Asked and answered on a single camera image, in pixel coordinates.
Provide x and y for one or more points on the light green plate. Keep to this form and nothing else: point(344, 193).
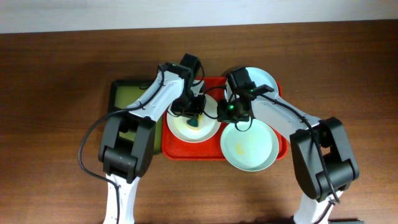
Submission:
point(250, 147)

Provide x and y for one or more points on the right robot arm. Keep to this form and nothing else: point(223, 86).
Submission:
point(324, 162)

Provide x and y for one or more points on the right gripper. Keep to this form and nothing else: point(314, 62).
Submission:
point(221, 116)

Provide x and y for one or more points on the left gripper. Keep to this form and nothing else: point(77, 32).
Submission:
point(193, 112)

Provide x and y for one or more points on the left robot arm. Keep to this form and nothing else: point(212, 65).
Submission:
point(127, 145)

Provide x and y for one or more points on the white plate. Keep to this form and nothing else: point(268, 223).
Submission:
point(181, 129)

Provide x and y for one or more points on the light blue plate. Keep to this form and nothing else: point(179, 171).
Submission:
point(260, 77)

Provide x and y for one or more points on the green yellow sponge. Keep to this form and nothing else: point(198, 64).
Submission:
point(193, 122)

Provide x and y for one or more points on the red plastic tray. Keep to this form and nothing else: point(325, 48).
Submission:
point(209, 150)

